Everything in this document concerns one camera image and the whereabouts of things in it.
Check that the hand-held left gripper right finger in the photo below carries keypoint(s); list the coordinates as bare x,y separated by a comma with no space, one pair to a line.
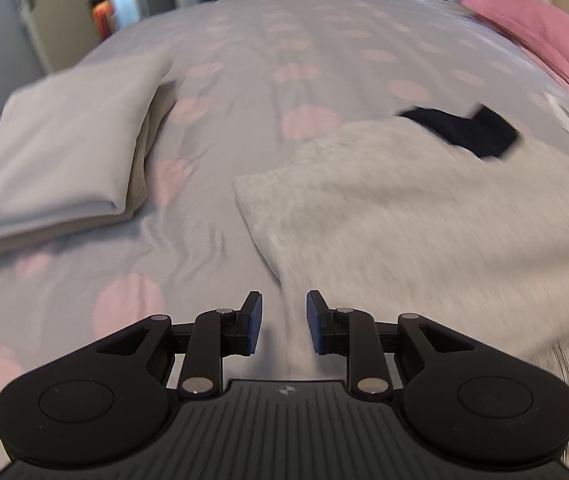
315,325

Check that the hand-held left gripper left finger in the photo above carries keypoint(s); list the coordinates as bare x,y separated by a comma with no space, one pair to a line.
253,325

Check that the light grey sweatshirt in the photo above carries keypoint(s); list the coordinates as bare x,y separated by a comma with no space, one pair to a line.
414,220

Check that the folded beige garment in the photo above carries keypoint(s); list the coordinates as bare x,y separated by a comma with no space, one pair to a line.
137,185

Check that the folded white garment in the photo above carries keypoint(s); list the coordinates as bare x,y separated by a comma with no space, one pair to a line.
64,150

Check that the polka dot bed sheet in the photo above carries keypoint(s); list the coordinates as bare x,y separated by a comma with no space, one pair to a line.
264,60

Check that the orange object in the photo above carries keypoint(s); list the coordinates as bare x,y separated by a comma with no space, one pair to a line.
103,22

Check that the pink pillow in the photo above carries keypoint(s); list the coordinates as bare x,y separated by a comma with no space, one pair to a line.
529,30

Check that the cream door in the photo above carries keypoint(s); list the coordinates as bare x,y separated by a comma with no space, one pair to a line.
44,20

